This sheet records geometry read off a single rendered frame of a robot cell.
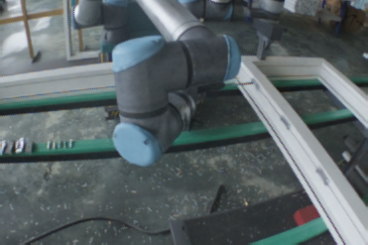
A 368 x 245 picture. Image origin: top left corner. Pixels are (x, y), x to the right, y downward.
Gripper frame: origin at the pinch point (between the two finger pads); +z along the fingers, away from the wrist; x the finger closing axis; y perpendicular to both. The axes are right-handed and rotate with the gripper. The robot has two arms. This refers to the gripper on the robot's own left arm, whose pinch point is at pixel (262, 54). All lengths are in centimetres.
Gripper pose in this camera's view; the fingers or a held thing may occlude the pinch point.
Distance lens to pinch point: 94.4
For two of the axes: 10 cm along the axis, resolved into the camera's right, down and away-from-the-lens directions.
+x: -2.4, -5.9, 7.7
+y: 9.7, -0.9, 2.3
